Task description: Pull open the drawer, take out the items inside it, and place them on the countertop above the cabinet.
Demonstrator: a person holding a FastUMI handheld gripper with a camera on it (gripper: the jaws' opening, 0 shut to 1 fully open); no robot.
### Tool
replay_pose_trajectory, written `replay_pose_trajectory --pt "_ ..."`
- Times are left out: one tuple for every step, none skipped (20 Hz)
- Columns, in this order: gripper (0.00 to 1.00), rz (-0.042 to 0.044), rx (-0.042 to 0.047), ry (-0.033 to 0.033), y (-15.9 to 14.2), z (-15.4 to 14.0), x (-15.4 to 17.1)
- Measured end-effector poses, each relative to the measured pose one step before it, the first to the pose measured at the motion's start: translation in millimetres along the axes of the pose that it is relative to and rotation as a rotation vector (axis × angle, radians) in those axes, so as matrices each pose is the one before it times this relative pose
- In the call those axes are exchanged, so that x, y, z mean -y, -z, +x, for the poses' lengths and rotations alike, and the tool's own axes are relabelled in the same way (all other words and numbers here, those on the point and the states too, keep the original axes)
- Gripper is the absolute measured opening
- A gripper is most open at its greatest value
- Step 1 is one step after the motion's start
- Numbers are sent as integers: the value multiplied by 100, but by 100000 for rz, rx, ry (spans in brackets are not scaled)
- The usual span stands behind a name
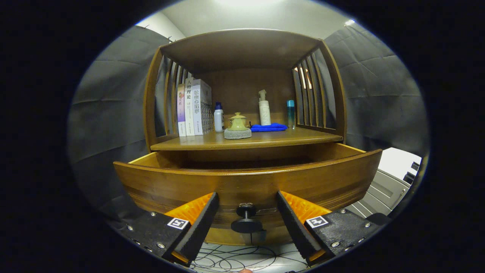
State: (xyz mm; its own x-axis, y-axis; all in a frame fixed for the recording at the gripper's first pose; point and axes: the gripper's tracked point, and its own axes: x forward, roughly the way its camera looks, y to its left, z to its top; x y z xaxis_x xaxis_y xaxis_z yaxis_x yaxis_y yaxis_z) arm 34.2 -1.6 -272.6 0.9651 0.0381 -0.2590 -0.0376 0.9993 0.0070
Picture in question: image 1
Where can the teal clear bottle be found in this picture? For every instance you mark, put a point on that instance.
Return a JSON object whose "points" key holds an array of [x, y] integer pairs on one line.
{"points": [[291, 115]]}

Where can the thick white patterned book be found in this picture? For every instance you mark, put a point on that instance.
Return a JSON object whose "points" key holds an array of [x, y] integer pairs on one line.
{"points": [[197, 113]]}

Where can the brown wooden cabinet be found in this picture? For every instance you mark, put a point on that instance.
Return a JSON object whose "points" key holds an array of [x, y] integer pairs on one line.
{"points": [[242, 49]]}

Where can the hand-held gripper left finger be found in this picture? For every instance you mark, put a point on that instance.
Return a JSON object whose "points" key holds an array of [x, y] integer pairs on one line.
{"points": [[201, 227]]}

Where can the white bottle blue cap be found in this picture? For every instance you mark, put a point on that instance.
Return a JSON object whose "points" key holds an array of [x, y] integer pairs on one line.
{"points": [[218, 121]]}

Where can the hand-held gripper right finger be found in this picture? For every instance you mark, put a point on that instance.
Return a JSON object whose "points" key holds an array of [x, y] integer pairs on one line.
{"points": [[293, 227]]}

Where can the brown wooden drawer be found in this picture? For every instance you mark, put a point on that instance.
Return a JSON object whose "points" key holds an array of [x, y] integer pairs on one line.
{"points": [[246, 185]]}

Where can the black drawer knob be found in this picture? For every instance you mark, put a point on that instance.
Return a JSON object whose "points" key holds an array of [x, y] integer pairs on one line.
{"points": [[246, 226]]}

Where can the pink purple book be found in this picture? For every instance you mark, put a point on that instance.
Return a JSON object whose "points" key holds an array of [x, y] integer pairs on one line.
{"points": [[181, 110]]}

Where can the small ceiling light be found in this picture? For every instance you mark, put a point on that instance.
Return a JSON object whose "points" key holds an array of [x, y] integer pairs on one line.
{"points": [[349, 22]]}

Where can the yellow lidded teacup with saucer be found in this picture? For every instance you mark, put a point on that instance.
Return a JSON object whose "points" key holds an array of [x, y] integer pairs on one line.
{"points": [[238, 114]]}

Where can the wooden countertop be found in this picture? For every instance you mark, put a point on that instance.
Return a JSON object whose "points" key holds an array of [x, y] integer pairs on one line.
{"points": [[273, 138]]}

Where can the blue folded cloth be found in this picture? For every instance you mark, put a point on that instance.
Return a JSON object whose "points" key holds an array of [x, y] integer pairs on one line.
{"points": [[269, 127]]}

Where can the white pump bottle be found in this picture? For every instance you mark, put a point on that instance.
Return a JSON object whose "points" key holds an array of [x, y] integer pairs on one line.
{"points": [[265, 113]]}

